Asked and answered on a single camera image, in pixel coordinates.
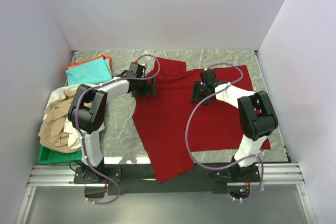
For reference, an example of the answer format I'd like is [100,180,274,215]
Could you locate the red t shirt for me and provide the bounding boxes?
[133,58,278,183]

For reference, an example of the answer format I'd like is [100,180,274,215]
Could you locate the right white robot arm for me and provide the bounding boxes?
[185,68,279,170]

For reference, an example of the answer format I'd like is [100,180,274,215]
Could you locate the folded teal t shirt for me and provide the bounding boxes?
[65,55,113,86]

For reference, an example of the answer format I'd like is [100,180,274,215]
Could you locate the folded orange t shirt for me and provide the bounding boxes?
[67,54,114,88]

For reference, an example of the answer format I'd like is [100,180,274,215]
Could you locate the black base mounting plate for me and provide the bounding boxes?
[73,163,262,196]

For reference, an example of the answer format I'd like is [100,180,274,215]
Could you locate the green plastic tray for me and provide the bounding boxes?
[37,132,101,165]

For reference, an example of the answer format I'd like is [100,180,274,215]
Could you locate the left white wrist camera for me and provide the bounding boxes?
[134,61,148,70]

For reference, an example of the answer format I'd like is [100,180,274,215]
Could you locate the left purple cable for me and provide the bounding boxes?
[70,54,161,206]

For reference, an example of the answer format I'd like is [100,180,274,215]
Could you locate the purple cable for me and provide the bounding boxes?
[185,62,264,203]
[70,54,161,206]

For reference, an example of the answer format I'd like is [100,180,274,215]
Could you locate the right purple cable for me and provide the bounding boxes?
[185,62,264,203]

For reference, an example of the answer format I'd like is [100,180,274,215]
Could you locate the aluminium rail frame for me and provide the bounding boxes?
[27,163,305,187]

